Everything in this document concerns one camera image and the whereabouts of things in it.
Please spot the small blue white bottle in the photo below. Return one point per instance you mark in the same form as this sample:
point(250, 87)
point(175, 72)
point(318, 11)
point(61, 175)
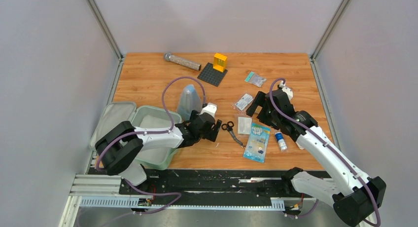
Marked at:
point(280, 141)

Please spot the clear bag of pads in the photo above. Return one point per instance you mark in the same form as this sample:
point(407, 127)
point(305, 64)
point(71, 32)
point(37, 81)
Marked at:
point(243, 102)

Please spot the white blue cotton packet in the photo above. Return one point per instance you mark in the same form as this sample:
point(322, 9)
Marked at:
point(299, 146)

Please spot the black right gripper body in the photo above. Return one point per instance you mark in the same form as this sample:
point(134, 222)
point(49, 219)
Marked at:
point(274, 119)

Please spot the teal header plastic packet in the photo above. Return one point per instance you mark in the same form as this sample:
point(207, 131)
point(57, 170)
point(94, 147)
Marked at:
point(255, 79)

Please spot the blue mask package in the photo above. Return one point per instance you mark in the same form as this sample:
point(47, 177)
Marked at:
point(257, 143)

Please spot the white gauze packet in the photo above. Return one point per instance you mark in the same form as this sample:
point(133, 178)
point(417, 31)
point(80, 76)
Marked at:
point(244, 125)

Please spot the glitter silver microphone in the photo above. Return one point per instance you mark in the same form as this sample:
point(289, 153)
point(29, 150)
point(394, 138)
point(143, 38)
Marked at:
point(169, 57)

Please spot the yellow toy window brick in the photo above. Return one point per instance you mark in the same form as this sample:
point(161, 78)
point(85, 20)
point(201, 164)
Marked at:
point(220, 62)

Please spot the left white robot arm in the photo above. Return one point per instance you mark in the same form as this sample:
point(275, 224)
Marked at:
point(118, 149)

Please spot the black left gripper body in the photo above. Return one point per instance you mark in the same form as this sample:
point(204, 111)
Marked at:
point(194, 115)

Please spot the black handled scissors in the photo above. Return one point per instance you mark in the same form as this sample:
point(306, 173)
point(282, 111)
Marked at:
point(228, 126)

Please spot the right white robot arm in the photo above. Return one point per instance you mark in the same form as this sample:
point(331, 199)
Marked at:
point(355, 196)

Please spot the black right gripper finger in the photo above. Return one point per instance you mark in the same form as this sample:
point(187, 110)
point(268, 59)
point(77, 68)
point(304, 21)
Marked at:
point(258, 100)
point(264, 119)

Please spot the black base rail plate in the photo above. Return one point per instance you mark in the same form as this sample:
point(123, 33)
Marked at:
point(219, 187)

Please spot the dark grey brick baseplate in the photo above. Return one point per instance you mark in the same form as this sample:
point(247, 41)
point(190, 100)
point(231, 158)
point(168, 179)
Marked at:
point(212, 76)

